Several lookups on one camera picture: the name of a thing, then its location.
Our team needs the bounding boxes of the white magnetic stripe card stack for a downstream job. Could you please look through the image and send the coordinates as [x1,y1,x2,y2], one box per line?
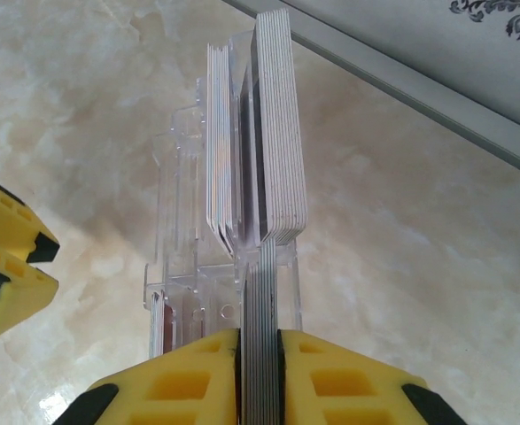
[204,43,237,259]
[239,11,308,244]

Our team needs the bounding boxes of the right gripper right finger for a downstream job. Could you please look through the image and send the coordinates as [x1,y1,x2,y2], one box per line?
[276,329,430,425]

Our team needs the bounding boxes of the aluminium frame rail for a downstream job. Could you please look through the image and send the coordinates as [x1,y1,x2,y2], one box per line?
[221,0,520,183]

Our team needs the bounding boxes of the clear acrylic card stand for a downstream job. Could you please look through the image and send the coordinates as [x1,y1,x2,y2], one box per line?
[142,30,305,359]

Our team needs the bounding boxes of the blue credit card stack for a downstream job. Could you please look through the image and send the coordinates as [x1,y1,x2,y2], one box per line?
[239,241,281,425]

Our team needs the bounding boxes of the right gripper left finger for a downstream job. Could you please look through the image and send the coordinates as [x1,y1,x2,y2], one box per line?
[71,327,243,425]

